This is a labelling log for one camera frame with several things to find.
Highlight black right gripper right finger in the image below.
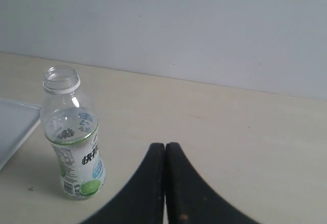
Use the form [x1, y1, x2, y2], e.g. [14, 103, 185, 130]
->
[166, 142, 257, 223]

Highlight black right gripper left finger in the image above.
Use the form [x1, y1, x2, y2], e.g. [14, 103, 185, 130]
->
[83, 143, 166, 224]

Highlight clear plastic drink bottle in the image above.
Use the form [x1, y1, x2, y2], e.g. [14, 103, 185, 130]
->
[40, 65, 106, 200]

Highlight white rectangular plastic tray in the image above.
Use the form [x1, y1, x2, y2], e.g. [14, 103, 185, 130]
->
[0, 98, 41, 168]

